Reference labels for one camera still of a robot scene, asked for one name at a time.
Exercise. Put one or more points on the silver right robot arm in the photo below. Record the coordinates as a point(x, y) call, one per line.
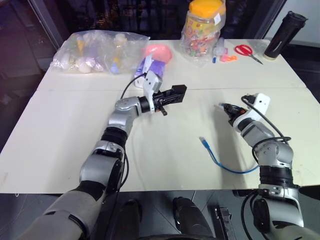
point(275, 152)

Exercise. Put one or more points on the black insulated bottle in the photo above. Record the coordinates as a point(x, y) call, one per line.
point(282, 35)

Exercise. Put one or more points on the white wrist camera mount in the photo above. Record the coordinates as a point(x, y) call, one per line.
point(260, 102)
point(151, 83)

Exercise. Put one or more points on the purple and white package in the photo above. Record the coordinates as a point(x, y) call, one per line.
point(156, 68)

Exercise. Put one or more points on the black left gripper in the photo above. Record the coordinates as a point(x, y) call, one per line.
point(160, 102)

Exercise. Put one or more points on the dark rounded shape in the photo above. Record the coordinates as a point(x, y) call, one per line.
point(130, 217)
point(187, 217)

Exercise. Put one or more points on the candy jar with yellow lid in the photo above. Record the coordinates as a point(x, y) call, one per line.
point(203, 25)

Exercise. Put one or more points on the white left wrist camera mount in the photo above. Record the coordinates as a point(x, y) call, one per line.
point(151, 83)

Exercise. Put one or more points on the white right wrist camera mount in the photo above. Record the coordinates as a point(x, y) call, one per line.
point(260, 102)

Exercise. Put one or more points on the candy jar orange lid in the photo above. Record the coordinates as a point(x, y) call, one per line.
point(197, 61)

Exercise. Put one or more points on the clear plastic bag of toys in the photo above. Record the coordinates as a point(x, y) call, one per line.
point(87, 50)

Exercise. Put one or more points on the pink plastic bowl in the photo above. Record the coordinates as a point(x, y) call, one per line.
point(160, 51)

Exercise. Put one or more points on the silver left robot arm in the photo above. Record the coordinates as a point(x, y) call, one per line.
point(120, 120)

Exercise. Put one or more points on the black flat device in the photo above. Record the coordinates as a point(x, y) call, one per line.
point(223, 218)

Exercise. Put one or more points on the grey metal frame post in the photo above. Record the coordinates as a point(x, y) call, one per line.
point(46, 22)

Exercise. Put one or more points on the pink rubber toy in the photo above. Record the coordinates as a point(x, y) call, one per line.
point(227, 58)

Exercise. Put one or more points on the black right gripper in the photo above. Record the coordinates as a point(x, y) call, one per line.
point(235, 113)

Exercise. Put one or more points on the blue marker pen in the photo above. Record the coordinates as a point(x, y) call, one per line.
point(214, 59)

